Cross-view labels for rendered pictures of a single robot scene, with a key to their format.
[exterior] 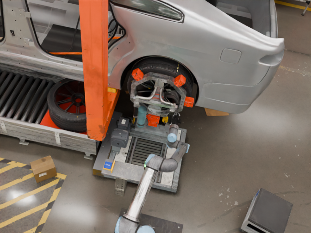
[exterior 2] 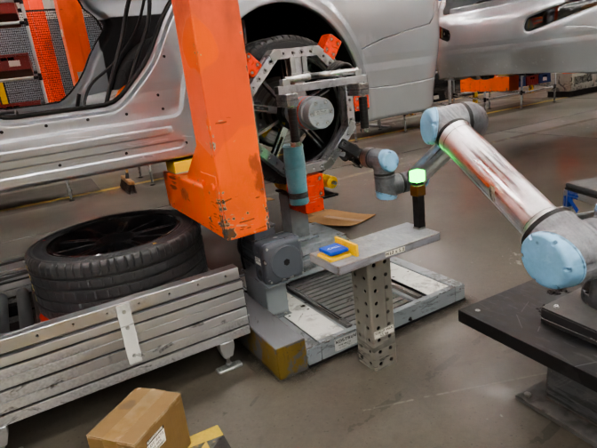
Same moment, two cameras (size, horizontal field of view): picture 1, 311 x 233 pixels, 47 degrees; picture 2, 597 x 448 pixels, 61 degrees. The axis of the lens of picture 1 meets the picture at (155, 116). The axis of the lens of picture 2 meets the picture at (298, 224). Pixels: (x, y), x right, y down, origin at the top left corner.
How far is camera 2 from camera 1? 2.76 m
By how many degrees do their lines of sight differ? 42
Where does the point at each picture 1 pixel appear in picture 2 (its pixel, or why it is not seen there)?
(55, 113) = (87, 262)
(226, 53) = not seen: outside the picture
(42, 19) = not seen: outside the picture
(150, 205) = (460, 337)
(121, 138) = (289, 240)
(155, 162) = (453, 109)
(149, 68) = (259, 46)
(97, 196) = (348, 400)
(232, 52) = not seen: outside the picture
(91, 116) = (226, 130)
